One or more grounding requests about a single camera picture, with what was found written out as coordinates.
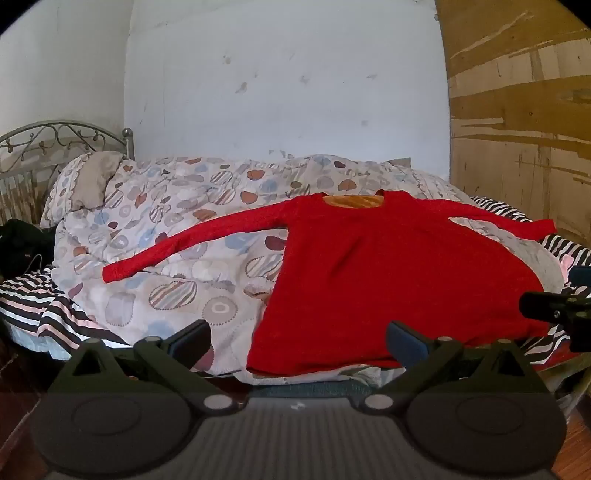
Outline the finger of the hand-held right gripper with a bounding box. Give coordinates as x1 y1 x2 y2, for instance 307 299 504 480
518 291 591 352

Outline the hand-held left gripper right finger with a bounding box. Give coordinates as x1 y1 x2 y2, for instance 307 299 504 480
356 320 552 418

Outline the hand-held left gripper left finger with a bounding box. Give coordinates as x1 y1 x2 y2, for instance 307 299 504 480
48 319 236 418

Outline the red knit sweater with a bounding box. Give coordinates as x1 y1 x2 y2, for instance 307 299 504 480
102 189 557 376

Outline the patterned quilt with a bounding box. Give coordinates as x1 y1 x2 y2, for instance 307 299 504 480
41 154 566 386

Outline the striped bedsheet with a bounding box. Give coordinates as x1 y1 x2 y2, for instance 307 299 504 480
0 196 591 365

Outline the beige pillow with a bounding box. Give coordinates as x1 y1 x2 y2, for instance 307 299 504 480
41 151 125 229

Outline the dark clothing pile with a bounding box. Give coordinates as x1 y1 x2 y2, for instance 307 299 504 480
0 219 56 278

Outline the metal bed headboard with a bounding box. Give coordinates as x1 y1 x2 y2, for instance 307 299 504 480
0 120 136 227

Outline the plywood panel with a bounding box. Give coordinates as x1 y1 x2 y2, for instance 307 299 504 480
434 0 591 232

